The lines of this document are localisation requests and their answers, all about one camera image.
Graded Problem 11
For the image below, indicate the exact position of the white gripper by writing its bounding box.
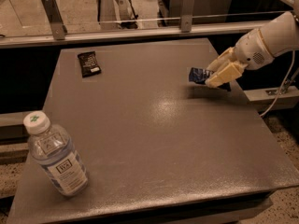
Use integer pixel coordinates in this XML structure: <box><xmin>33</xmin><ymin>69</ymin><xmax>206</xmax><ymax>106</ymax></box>
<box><xmin>205</xmin><ymin>29</ymin><xmax>274</xmax><ymax>88</ymax></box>

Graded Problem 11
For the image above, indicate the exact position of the blue rxbar blueberry wrapper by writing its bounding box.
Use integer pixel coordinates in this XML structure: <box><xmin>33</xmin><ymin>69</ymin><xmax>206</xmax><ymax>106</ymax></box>
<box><xmin>189</xmin><ymin>67</ymin><xmax>213</xmax><ymax>85</ymax></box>

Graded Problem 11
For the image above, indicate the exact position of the left metal rail bracket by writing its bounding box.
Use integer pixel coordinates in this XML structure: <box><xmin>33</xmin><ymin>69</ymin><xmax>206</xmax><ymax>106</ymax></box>
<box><xmin>41</xmin><ymin>0</ymin><xmax>67</xmax><ymax>40</ymax></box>

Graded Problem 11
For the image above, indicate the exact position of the black snack bar wrapper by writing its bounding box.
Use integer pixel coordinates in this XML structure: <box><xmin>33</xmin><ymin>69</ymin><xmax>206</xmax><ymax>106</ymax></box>
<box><xmin>78</xmin><ymin>51</ymin><xmax>102</xmax><ymax>77</ymax></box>

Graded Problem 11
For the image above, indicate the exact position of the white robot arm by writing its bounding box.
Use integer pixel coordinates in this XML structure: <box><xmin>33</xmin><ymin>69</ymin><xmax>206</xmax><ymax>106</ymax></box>
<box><xmin>205</xmin><ymin>0</ymin><xmax>299</xmax><ymax>88</ymax></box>

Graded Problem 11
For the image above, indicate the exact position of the grey table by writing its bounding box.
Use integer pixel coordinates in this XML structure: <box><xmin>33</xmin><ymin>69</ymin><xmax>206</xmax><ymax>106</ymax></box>
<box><xmin>7</xmin><ymin>39</ymin><xmax>298</xmax><ymax>224</ymax></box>

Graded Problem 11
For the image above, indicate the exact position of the right metal rail bracket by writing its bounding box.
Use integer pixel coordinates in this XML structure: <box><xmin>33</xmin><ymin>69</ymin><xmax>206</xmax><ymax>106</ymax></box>
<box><xmin>180</xmin><ymin>0</ymin><xmax>195</xmax><ymax>33</ymax></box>

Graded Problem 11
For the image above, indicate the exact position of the clear plastic water bottle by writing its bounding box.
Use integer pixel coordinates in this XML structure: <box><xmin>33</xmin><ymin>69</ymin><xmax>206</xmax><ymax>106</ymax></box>
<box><xmin>23</xmin><ymin>111</ymin><xmax>88</xmax><ymax>196</ymax></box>

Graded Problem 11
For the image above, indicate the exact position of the white cable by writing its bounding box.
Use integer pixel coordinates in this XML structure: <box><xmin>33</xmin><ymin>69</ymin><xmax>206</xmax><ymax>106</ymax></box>
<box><xmin>259</xmin><ymin>49</ymin><xmax>296</xmax><ymax>118</ymax></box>

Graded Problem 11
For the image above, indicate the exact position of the metal rail bracket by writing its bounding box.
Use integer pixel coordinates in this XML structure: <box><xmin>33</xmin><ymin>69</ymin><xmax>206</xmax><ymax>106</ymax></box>
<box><xmin>180</xmin><ymin>0</ymin><xmax>195</xmax><ymax>33</ymax></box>
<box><xmin>41</xmin><ymin>0</ymin><xmax>67</xmax><ymax>40</ymax></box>

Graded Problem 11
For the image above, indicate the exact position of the horizontal metal rail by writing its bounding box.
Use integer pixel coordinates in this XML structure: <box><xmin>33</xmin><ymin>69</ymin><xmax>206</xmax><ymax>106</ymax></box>
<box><xmin>0</xmin><ymin>21</ymin><xmax>267</xmax><ymax>49</ymax></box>

